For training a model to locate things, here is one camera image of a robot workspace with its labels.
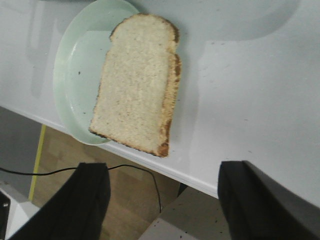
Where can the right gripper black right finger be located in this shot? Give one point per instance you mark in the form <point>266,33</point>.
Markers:
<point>256,207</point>

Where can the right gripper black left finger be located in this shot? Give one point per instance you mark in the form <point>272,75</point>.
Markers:
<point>76,211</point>

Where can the white bread slice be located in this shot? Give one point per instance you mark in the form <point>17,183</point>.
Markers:
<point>139,84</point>

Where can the mint green round plate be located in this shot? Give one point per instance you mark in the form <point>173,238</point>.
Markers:
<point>78,65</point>

